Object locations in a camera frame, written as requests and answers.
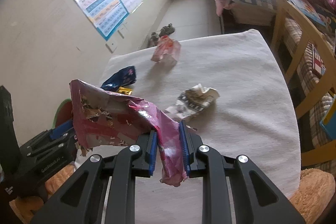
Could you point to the green red trash bin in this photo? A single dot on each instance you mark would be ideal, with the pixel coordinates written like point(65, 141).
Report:
point(63, 113)

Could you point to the small pink white wrapper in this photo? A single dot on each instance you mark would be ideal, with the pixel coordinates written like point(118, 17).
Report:
point(167, 51)

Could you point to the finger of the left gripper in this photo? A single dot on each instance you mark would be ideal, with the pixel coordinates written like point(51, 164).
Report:
point(59, 131)

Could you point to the white wall socket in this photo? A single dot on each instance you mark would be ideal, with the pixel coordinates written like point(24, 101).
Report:
point(111, 45)

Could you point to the blue children book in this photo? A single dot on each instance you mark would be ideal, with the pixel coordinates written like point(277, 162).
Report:
point(308, 10)

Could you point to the dark blue floral wrapper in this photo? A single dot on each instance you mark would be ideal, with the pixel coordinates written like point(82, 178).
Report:
point(124, 77)

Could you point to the yellow candy wrapper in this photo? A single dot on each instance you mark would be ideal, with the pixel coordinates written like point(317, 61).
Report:
point(124, 90)

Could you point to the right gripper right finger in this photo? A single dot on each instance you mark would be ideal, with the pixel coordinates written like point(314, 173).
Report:
point(235, 190)

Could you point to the beige plush blanket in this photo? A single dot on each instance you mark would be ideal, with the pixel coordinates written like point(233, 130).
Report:
point(315, 191)

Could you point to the blue educational wall poster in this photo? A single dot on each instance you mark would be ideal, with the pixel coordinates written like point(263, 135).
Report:
point(97, 6)

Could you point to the pink foil bag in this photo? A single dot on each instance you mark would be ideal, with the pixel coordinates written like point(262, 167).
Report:
point(107, 118)

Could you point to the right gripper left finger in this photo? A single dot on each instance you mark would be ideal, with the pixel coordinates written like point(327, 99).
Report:
point(102, 190)

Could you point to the black white crumpled wrapper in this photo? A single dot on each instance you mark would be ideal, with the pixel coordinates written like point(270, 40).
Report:
point(191, 103)

